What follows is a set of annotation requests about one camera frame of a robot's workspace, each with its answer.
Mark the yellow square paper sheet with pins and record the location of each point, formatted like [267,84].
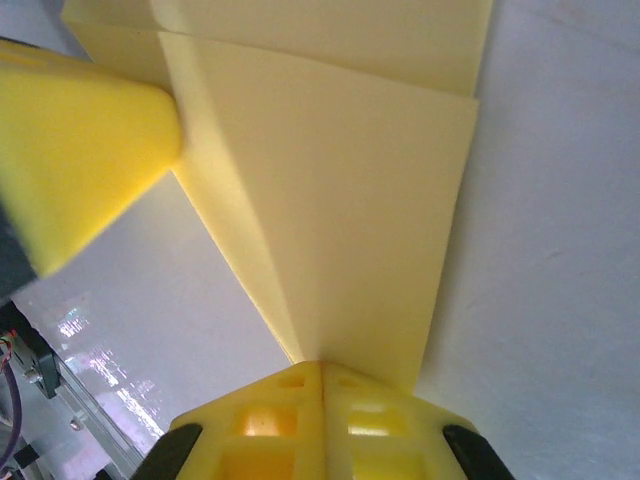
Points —
[340,200]

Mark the aluminium cross rail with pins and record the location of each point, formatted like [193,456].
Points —
[95,425]

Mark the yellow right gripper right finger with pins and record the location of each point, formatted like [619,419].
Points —
[390,440]

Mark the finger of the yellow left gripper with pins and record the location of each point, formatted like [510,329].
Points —
[80,150]

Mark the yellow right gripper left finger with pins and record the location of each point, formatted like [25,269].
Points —
[260,440]

